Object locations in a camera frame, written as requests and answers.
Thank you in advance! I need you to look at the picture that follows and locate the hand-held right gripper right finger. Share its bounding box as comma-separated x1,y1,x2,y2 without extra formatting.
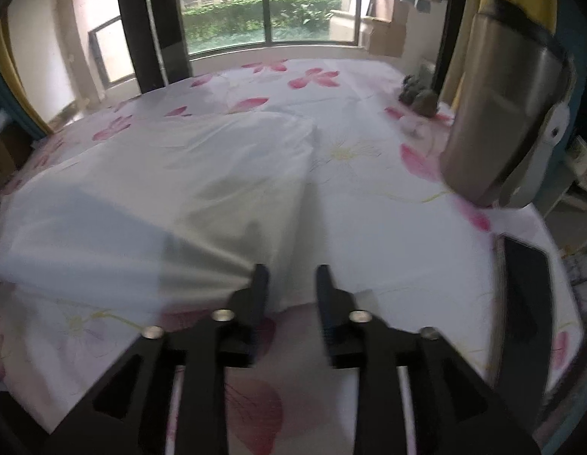
315,264,543,455

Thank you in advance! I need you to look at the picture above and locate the floral bed sheet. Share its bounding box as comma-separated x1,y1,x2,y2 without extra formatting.
0,57,585,455

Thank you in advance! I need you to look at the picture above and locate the balcony cardboard box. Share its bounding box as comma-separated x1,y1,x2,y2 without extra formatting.
360,0,408,58

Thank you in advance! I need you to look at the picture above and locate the dark sliding door frame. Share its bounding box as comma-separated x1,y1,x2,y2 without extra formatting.
114,0,194,93
435,0,465,96

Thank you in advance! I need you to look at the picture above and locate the white jacket with dark collar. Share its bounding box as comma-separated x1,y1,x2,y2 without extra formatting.
0,111,318,314

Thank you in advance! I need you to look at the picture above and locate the yellow curtain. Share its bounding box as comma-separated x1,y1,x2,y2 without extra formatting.
438,0,559,119
0,24,52,136

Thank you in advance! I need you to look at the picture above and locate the black smartphone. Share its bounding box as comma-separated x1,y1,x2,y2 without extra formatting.
495,233,559,337

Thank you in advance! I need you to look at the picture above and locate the steel thermos bottle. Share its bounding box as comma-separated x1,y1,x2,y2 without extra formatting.
439,0,576,209

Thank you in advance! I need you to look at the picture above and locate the white side table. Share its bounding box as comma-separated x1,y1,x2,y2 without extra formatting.
540,142,587,242

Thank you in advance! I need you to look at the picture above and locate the dark balcony railing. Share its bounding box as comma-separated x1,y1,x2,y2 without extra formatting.
87,0,393,88

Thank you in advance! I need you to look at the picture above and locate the teal curtain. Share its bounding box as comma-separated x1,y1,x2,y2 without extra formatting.
556,0,587,119
0,66,43,140

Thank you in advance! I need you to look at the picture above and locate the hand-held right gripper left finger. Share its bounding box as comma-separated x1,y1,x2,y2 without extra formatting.
42,263,270,455

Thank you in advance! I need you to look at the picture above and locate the small dark ornament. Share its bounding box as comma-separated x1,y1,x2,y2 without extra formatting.
398,64,438,117

